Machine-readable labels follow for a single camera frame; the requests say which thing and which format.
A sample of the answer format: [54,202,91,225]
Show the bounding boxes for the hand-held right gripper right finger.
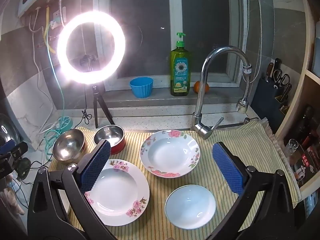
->
[205,142,297,240]

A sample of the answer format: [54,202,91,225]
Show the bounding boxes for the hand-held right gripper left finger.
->
[27,139,118,240]

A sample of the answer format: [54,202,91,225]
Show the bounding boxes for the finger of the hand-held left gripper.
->
[0,140,15,155]
[0,141,28,166]

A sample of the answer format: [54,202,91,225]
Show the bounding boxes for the gold steel bowl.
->
[52,129,87,165]

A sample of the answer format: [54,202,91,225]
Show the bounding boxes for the shallow floral plate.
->
[84,159,150,227]

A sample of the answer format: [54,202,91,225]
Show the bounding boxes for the red steel bowl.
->
[94,125,125,155]

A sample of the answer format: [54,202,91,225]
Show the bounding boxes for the small white plate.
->
[164,184,217,230]

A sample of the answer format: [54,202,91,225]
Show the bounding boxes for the deep floral plate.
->
[139,129,201,178]

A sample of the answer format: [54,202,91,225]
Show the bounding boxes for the dark green round object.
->
[16,157,32,180]

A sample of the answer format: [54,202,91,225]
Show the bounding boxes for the yellow striped towel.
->
[49,120,302,240]

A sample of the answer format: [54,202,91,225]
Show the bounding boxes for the flexible faucet sprayer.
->
[236,64,252,114]

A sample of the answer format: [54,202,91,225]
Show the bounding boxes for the clear glass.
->
[284,139,299,157]

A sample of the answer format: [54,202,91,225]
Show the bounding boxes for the chrome faucet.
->
[190,46,251,140]

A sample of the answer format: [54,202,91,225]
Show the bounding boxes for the dark knife block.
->
[251,76,292,117]

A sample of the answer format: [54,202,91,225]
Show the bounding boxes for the red box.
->
[291,145,320,180]

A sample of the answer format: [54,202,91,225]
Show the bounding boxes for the orange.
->
[194,81,209,93]

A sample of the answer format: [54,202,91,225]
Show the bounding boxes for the dark bottle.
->
[292,105,315,145]

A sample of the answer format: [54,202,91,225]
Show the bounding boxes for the blue ribbed cup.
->
[129,77,154,99]

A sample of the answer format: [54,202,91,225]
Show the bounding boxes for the wooden shelf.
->
[275,20,320,195]

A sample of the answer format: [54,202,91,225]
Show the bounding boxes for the green dish soap bottle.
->
[170,32,192,97]

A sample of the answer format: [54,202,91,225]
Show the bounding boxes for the black scissors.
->
[272,69,290,89]

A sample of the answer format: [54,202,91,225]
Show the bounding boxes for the window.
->
[99,0,248,92]

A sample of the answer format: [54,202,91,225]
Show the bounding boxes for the black power cable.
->
[15,160,52,205]

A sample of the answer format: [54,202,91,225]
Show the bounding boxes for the black ring light cable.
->
[81,85,92,124]

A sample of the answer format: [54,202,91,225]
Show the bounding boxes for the teal cable reel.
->
[58,116,73,132]

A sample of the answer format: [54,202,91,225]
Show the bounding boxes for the teal cable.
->
[44,22,75,160]

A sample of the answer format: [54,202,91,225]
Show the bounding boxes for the brown-handled knife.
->
[265,62,273,83]

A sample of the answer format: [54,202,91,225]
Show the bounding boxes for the black-handled knife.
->
[272,58,282,80]

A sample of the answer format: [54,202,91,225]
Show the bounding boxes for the yellow gas hose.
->
[44,6,57,54]

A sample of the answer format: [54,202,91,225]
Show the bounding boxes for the wall socket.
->
[50,7,67,29]

